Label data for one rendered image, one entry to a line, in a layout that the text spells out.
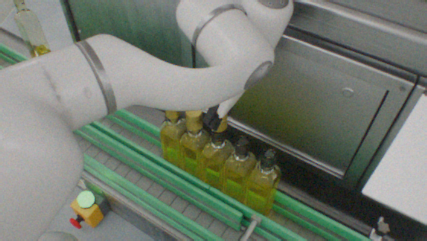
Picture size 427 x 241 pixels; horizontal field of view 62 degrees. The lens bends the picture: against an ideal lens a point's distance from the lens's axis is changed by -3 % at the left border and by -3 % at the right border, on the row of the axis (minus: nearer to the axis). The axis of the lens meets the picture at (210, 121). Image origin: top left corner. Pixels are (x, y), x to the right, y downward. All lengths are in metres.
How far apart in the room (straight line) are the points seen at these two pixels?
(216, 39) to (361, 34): 0.28
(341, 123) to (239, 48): 0.39
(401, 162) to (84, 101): 0.60
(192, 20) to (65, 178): 0.24
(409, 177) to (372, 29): 0.32
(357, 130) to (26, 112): 0.60
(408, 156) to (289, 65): 0.28
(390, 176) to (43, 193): 0.66
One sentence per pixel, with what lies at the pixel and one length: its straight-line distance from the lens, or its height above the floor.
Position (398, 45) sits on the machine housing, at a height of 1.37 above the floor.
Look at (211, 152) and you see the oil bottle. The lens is 0.77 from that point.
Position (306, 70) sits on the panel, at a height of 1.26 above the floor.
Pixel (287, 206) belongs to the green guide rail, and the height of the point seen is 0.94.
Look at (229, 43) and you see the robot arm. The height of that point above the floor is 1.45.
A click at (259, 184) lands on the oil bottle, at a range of 0.75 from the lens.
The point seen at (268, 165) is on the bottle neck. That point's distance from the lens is 0.71.
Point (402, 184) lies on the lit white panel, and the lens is 0.83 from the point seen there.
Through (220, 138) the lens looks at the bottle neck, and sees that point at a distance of 0.74.
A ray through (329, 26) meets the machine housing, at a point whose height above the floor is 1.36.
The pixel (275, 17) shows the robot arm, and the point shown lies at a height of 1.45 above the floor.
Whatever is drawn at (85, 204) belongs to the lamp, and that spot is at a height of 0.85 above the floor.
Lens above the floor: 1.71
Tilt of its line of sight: 49 degrees down
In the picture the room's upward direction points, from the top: straight up
